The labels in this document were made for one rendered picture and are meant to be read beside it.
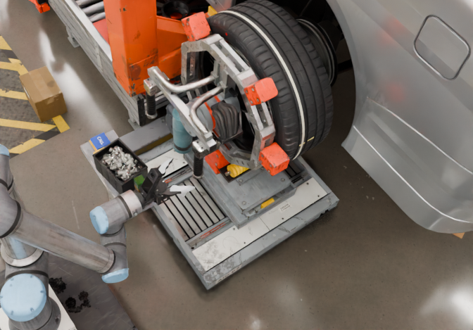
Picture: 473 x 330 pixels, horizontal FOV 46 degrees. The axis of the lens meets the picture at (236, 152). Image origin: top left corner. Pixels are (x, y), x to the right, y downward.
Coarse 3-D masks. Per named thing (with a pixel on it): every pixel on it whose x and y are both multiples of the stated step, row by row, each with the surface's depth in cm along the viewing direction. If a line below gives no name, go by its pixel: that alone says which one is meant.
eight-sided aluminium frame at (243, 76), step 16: (192, 48) 214; (208, 48) 201; (224, 48) 201; (192, 64) 232; (224, 64) 197; (240, 64) 196; (192, 80) 237; (240, 80) 193; (256, 80) 195; (192, 96) 238; (256, 112) 197; (256, 128) 199; (272, 128) 201; (256, 144) 206; (240, 160) 226; (256, 160) 212
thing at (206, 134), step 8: (224, 72) 199; (224, 80) 202; (216, 88) 203; (224, 88) 203; (208, 96) 201; (192, 104) 198; (200, 104) 199; (192, 112) 196; (192, 120) 195; (200, 120) 195; (200, 128) 193; (208, 136) 192
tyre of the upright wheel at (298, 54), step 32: (256, 0) 214; (224, 32) 204; (256, 32) 197; (288, 32) 199; (256, 64) 195; (288, 64) 196; (320, 64) 200; (288, 96) 195; (320, 96) 202; (288, 128) 199; (320, 128) 211
